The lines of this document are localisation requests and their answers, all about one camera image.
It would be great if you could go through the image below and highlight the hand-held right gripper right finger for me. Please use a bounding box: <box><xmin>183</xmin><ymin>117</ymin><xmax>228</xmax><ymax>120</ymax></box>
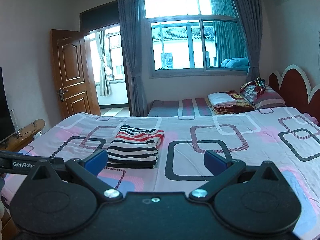
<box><xmin>189</xmin><ymin>150</ymin><xmax>285</xmax><ymax>202</ymax></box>

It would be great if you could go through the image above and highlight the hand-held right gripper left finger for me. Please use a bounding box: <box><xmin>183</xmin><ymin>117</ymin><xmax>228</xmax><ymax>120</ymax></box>
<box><xmin>31</xmin><ymin>149</ymin><xmax>123</xmax><ymax>202</ymax></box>

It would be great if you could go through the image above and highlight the striped knit sweater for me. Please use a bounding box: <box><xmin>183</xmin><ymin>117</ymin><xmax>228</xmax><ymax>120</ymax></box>
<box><xmin>106</xmin><ymin>124</ymin><xmax>165</xmax><ymax>169</ymax></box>

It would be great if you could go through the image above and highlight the wooden side desk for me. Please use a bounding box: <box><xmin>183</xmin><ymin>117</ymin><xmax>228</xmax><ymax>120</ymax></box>
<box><xmin>0</xmin><ymin>119</ymin><xmax>45</xmax><ymax>153</ymax></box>

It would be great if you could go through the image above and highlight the bed with patterned sheet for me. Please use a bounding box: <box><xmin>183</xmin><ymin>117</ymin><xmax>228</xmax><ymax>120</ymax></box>
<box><xmin>2</xmin><ymin>106</ymin><xmax>320</xmax><ymax>240</ymax></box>

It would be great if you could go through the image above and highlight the black television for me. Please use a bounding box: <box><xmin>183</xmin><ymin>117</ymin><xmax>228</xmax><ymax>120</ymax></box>
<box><xmin>0</xmin><ymin>67</ymin><xmax>17</xmax><ymax>142</ymax></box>

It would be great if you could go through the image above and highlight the red patterned folded blanket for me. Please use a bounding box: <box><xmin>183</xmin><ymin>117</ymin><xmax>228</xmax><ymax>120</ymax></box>
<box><xmin>211</xmin><ymin>91</ymin><xmax>255</xmax><ymax>115</ymax></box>

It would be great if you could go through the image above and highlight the white folded cloth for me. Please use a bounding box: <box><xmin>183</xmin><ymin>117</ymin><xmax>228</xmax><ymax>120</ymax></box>
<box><xmin>207</xmin><ymin>92</ymin><xmax>238</xmax><ymax>106</ymax></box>

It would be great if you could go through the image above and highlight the small bed with striped sheet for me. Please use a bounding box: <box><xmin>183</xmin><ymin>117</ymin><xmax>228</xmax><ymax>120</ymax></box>
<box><xmin>147</xmin><ymin>97</ymin><xmax>213</xmax><ymax>117</ymax></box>

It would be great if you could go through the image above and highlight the plaid pillow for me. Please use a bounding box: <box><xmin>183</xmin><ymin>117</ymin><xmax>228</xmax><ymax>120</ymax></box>
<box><xmin>240</xmin><ymin>81</ymin><xmax>285</xmax><ymax>110</ymax></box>

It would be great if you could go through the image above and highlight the shiny colourful ribbon bundle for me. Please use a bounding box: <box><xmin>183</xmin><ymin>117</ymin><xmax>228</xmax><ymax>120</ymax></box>
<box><xmin>254</xmin><ymin>77</ymin><xmax>266</xmax><ymax>95</ymax></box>

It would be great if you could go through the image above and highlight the brown wooden door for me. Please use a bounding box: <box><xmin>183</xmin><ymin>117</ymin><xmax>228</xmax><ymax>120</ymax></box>
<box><xmin>51</xmin><ymin>29</ymin><xmax>100</xmax><ymax>119</ymax></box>

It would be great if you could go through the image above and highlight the white sheer curtain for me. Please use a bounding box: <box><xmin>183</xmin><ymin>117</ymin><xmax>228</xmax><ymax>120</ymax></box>
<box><xmin>96</xmin><ymin>30</ymin><xmax>112</xmax><ymax>97</ymax></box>

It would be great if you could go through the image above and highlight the teal duvet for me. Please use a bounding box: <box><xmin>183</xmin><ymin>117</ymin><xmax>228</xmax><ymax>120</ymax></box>
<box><xmin>220</xmin><ymin>57</ymin><xmax>250</xmax><ymax>71</ymax></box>

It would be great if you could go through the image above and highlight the red wooden headboard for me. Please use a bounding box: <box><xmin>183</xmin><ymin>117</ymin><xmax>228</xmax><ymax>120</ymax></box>
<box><xmin>269</xmin><ymin>64</ymin><xmax>320</xmax><ymax>123</ymax></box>

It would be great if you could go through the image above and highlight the balcony window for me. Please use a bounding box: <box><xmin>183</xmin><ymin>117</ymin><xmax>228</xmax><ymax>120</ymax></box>
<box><xmin>105</xmin><ymin>31</ymin><xmax>125</xmax><ymax>82</ymax></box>

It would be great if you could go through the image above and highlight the large sliding window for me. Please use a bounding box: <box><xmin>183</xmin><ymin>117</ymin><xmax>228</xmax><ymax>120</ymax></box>
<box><xmin>144</xmin><ymin>0</ymin><xmax>250</xmax><ymax>78</ymax></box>

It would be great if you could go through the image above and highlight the teal sheer curtain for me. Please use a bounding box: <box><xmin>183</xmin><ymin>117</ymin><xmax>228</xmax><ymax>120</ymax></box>
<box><xmin>210</xmin><ymin>0</ymin><xmax>248</xmax><ymax>67</ymax></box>

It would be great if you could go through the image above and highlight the grey curtain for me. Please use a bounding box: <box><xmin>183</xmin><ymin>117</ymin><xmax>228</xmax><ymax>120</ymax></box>
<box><xmin>222</xmin><ymin>0</ymin><xmax>263</xmax><ymax>83</ymax></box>
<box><xmin>117</xmin><ymin>0</ymin><xmax>149</xmax><ymax>117</ymax></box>

